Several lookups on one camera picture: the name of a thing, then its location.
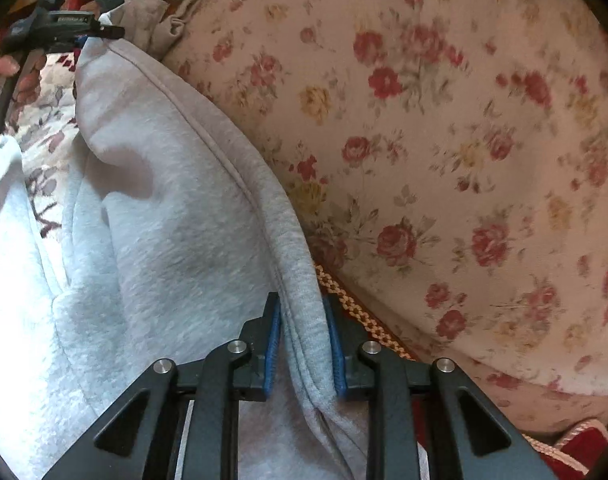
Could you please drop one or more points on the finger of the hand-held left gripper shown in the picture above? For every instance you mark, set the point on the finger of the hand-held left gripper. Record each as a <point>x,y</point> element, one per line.
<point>110,32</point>

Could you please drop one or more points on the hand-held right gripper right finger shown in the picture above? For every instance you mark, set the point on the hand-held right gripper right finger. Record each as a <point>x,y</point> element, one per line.
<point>335,347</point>

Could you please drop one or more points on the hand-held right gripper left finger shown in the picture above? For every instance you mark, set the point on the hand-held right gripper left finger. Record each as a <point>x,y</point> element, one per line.
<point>273,345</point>

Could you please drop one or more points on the grey sweat pants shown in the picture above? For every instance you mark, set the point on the grey sweat pants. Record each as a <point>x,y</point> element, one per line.
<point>184,235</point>

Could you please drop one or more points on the person's left hand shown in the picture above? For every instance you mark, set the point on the person's left hand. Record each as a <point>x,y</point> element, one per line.
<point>4,66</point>

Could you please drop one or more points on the beige cloth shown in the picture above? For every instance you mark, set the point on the beige cloth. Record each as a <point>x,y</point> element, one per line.
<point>151,25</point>

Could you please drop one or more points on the red floral plush blanket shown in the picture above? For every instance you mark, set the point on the red floral plush blanket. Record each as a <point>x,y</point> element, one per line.
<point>49,125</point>

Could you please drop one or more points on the floral quilt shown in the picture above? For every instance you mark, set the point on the floral quilt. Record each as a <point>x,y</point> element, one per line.
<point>434,135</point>

